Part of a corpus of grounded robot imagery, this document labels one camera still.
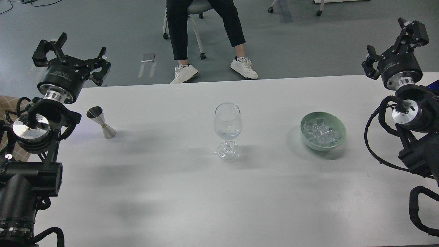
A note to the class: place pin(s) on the white wheeled furniture base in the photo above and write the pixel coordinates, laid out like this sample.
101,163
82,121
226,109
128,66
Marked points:
287,7

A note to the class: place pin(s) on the silver metal jigger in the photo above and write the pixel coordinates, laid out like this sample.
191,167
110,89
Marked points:
96,114

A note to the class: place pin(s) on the clear ice cubes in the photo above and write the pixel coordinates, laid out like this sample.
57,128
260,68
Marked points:
319,133

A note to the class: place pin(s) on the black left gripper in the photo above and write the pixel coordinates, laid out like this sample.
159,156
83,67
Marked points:
62,75

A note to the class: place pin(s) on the green bowl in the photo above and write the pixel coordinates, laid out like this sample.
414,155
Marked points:
330,120

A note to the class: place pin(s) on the white office chair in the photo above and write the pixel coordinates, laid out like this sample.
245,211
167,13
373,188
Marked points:
198,8

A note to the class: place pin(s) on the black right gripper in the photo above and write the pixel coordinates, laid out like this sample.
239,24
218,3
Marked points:
400,66

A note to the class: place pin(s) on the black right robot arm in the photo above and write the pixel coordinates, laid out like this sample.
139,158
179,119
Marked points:
412,113

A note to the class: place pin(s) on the grey object on floor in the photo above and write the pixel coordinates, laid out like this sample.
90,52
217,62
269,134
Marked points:
149,57

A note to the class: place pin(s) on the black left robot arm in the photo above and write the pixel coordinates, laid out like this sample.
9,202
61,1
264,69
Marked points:
30,174

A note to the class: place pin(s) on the clear wine glass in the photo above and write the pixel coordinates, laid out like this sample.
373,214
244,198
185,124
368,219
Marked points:
228,126

